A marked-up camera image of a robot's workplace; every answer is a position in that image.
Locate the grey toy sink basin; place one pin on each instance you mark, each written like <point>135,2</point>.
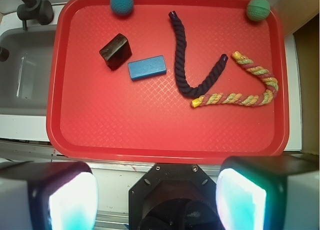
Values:
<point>25,75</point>

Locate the blue textured ball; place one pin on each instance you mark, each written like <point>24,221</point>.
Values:
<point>122,7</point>

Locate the blue rectangular block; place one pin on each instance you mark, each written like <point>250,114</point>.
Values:
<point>147,68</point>

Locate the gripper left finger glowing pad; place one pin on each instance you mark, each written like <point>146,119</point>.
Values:
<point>47,196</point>

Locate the dark sink knob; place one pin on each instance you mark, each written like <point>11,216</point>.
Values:
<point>4,54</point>

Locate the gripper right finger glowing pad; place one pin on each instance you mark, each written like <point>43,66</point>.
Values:
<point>269,192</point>

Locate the black box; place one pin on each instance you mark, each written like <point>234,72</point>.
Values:
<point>116,52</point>

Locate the red plastic tray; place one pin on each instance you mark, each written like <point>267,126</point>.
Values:
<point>94,112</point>

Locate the dark grey toy faucet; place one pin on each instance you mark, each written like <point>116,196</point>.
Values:
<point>39,10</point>

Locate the green textured ball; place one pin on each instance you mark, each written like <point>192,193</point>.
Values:
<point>258,10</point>

